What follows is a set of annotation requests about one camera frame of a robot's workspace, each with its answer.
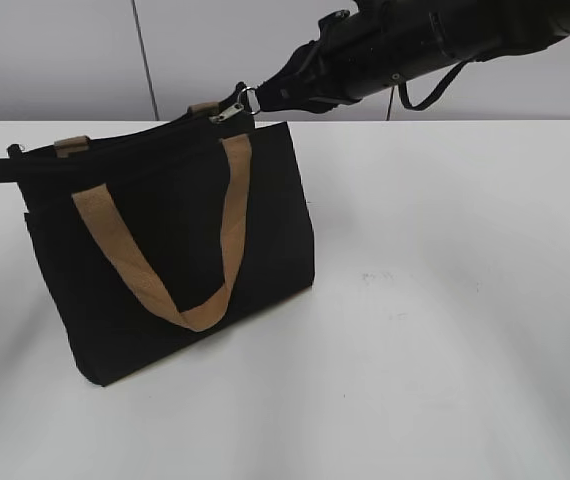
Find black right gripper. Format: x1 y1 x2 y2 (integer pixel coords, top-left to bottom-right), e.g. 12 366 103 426
255 1 445 114

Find black tote bag tan handles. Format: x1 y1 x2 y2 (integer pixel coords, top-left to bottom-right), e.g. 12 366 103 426
8 106 315 386

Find metal zipper pull ring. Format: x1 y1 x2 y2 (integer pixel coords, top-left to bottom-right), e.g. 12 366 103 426
208 85 262 125

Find black cable loop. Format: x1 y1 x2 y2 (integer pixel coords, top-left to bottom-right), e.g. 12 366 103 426
397 58 471 110

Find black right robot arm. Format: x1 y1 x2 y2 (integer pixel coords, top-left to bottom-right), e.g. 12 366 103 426
255 0 570 114

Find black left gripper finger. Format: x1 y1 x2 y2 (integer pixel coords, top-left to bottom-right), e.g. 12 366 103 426
0 157 73 181

